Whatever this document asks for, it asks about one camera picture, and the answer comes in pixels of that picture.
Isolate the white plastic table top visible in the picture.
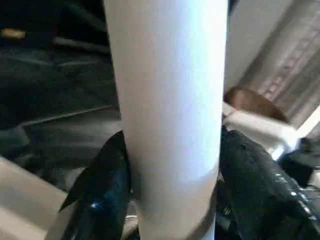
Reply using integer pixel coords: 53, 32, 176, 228
0, 156, 74, 240

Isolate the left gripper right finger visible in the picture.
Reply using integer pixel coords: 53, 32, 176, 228
215, 126, 320, 240

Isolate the black bag with yellow label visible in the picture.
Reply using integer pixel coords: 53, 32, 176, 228
0, 0, 111, 51

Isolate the white plastic table leg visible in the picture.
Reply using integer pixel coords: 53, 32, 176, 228
101, 0, 231, 240

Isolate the black work surface mat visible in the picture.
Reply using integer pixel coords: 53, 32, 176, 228
0, 37, 126, 192

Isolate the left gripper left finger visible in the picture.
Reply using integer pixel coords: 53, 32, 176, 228
58, 130, 134, 240

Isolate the brown rounded object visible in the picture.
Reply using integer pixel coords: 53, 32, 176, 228
224, 86, 290, 124

